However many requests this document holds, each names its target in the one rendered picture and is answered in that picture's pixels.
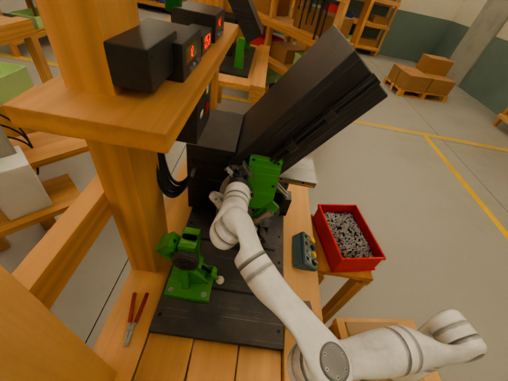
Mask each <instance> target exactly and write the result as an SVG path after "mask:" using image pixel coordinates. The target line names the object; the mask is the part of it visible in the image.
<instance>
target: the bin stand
mask: <svg viewBox="0 0 508 381"><path fill-rule="evenodd" d="M312 216H314V215H313V214H311V217H312ZM311 224H312V231H313V238H314V240H315V243H314V244H315V248H316V249H315V252H316V255H317V256H316V258H317V276H318V283H319V285H320V284H321V282H322V281H323V279H324V275H325V274H326V275H331V276H336V277H345V278H349V279H348V280H347V281H346V283H345V284H344V285H343V286H342V287H341V288H340V289H339V291H338V292H337V293H336V294H335V295H334V296H333V298H332V299H331V300H330V301H329V302H328V303H327V304H326V305H325V306H324V307H323V308H322V309H321V310H322V317H323V323H324V324H325V323H326V322H328V320H329V319H331V317H332V316H334V314H335V313H337V311H338V310H340V309H341V308H342V307H343V306H344V305H345V304H346V303H347V302H348V301H349V300H350V299H351V298H352V297H353V296H354V295H355V294H356V293H357V292H358V291H359V290H360V289H362V288H363V287H364V286H365V285H368V284H369V283H370V282H371V281H373V275H372V272H371V271H356V272H339V273H332V272H331V270H330V267H329V265H328V262H327V259H326V256H325V255H324V251H323V248H322V246H321V242H320V241H319V238H318V235H317V232H316V230H315V228H314V224H313V221H312V218H311Z"/></svg>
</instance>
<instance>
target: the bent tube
mask: <svg viewBox="0 0 508 381"><path fill-rule="evenodd" d="M241 172H242V173H243V177H244V176H245V175H247V174H248V175H249V176H250V178H252V177H253V171H252V170H251V168H250V167H249V166H248V165H247V163H246V161H245V160H244V161H243V163H242V171H241ZM229 180H230V178H229V176H228V177H227V178H226V179H225V180H224V181H223V182H222V184H221V187H220V194H224V193H225V188H226V186H227V183H228V182H229Z"/></svg>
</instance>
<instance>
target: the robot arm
mask: <svg viewBox="0 0 508 381"><path fill-rule="evenodd" d="M225 171H226V172H227V173H229V174H230V176H229V178H230V180H229V182H228V183H227V186H226V188H225V193H224V194H220V193H219V192H217V191H212V192H211V193H210V195H209V198H210V200H211V201H212V202H213V203H214V205H215V206H216V207H217V208H218V210H219V212H218V214H217V216H216V217H215V219H214V221H213V223H212V225H211V228H210V230H209V236H210V240H211V241H212V244H213V245H214V246H215V247H216V248H218V249H221V250H227V249H231V248H232V247H234V246H235V245H236V244H237V243H238V242H240V250H239V252H238V254H237V256H236V258H235V260H234V263H235V265H236V267H237V269H238V271H239V272H240V274H241V275H242V277H243V279H244V280H245V281H246V283H247V285H248V287H249V288H250V289H251V290H252V292H253V293H254V295H255V296H256V297H257V298H258V299H259V300H260V301H261V302H262V303H263V304H264V305H265V306H266V307H267V308H269V309H270V310H271V311H272V312H273V313H274V314H275V315H276V316H277V317H278V318H279V319H280V320H281V321H282V322H283V324H284V325H285V326H286V328H287V329H288V330H289V331H290V333H291V334H292V336H293V338H294V339H295V341H296V344H295V345H294V346H293V348H292V349H291V350H290V353H289V355H288V358H287V373H288V375H289V377H290V379H291V381H354V380H361V379H392V380H393V381H418V380H420V379H422V378H423V377H425V376H428V375H429V374H431V373H433V372H435V371H437V370H438V369H440V368H442V367H444V366H447V365H453V364H466V363H469V362H472V361H477V360H478V359H480V358H483V356H484V355H485V354H486V353H487V350H488V348H487V346H486V344H485V341H484V340H483V339H482V338H481V337H480V335H479V334H478V333H477V332H476V330H475V329H474V328H473V327H472V325H471V324H470V323H469V322H468V320H467V319H465V317H464V316H463V315H462V314H461V313H460V312H459V311H458V310H455V309H446V310H444V311H440V312H439V313H437V314H435V315H433V316H432V317H431V318H430V319H428V321H427V322H425V324H424V325H422V326H421V327H420V328H419V329H418V330H415V329H412V328H410V327H406V326H403V325H393V326H387V327H379V328H375V329H372V330H368V331H364V332H362V333H358V334H355V335H354V336H350V337H347V338H344V339H337V338H336V337H335V336H334V335H333V333H332V332H331V331H330V330H329V329H328V328H327V327H326V326H325V325H324V324H323V323H322V321H321V320H320V319H319V318H318V317H317V316H316V315H315V314H314V312H313V311H312V310H311V309H310V308H309V307H308V306H307V305H306V304H305V303H304V302H303V301H302V300H301V299H300V298H299V296H298V295H297V294H296V293H295V292H294V291H293V289H292V288H291V287H290V285H289V284H288V283H287V282H286V281H285V280H284V278H283V277H282V275H281V274H280V272H279V271H278V270H277V268H276V267H275V266H274V264H273V262H272V261H271V260H270V259H269V257H268V255H267V254H266V252H265V251H264V250H263V248H262V245H261V243H260V240H259V237H258V234H257V233H256V229H255V226H254V224H253V222H252V219H251V218H250V216H249V214H248V213H247V211H248V205H249V200H250V199H252V198H253V197H254V193H253V190H252V185H251V184H250V183H249V180H248V174H247V175H245V176H244V177H243V173H242V172H241V171H242V166H240V165H238V166H237V165H230V166H229V167H227V168H225ZM233 172H234V173H233Z"/></svg>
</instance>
